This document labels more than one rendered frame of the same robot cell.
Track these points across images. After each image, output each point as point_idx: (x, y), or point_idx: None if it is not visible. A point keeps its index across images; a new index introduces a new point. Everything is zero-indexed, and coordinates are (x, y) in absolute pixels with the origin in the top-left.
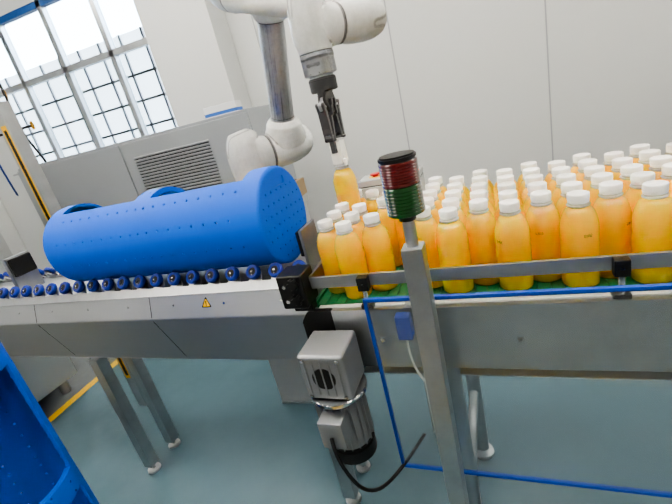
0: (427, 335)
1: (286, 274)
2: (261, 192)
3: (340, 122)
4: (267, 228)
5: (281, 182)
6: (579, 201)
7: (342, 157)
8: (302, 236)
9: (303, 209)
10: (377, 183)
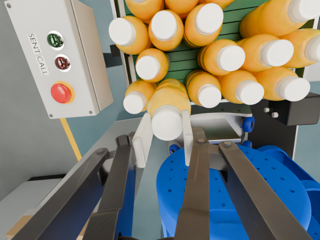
0: None
1: (314, 114)
2: (298, 213)
3: (89, 178)
4: (279, 171)
5: (213, 211)
6: None
7: (183, 115)
8: (237, 135)
9: (166, 168)
10: (90, 80)
